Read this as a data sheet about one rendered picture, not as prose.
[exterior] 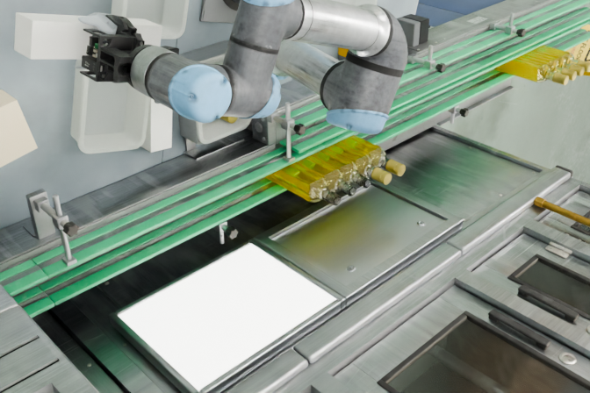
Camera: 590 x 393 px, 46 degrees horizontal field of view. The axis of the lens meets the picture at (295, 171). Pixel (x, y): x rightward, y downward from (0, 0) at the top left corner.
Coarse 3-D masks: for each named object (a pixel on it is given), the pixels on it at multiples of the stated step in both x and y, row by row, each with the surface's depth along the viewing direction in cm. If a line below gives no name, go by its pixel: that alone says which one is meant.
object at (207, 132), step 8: (216, 56) 172; (224, 56) 173; (216, 120) 187; (224, 120) 188; (240, 120) 188; (248, 120) 187; (200, 128) 176; (208, 128) 184; (216, 128) 184; (224, 128) 184; (232, 128) 184; (240, 128) 185; (200, 136) 177; (208, 136) 180; (216, 136) 181; (224, 136) 182
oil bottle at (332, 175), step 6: (312, 156) 190; (300, 162) 187; (306, 162) 187; (312, 162) 187; (318, 162) 187; (324, 162) 187; (306, 168) 186; (312, 168) 184; (318, 168) 184; (324, 168) 184; (330, 168) 184; (336, 168) 184; (318, 174) 183; (324, 174) 182; (330, 174) 182; (336, 174) 182; (330, 180) 181; (336, 180) 181; (342, 180) 183; (330, 186) 181
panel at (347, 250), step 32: (384, 192) 203; (288, 224) 188; (320, 224) 189; (352, 224) 189; (384, 224) 189; (416, 224) 189; (448, 224) 187; (224, 256) 176; (288, 256) 176; (320, 256) 177; (352, 256) 176; (384, 256) 176; (416, 256) 178; (160, 288) 166; (320, 288) 165; (352, 288) 165; (320, 320) 158; (256, 352) 147; (224, 384) 141
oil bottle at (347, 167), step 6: (324, 150) 193; (318, 156) 190; (324, 156) 190; (330, 156) 190; (336, 156) 190; (330, 162) 187; (336, 162) 187; (342, 162) 187; (348, 162) 187; (354, 162) 187; (342, 168) 184; (348, 168) 184; (354, 168) 185; (342, 174) 185; (348, 174) 184; (348, 180) 185
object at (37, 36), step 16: (16, 16) 111; (32, 16) 111; (48, 16) 113; (64, 16) 116; (80, 16) 119; (16, 32) 112; (32, 32) 108; (48, 32) 110; (64, 32) 112; (80, 32) 114; (96, 32) 116; (144, 32) 122; (160, 32) 124; (16, 48) 113; (32, 48) 109; (48, 48) 111; (64, 48) 113; (80, 48) 115
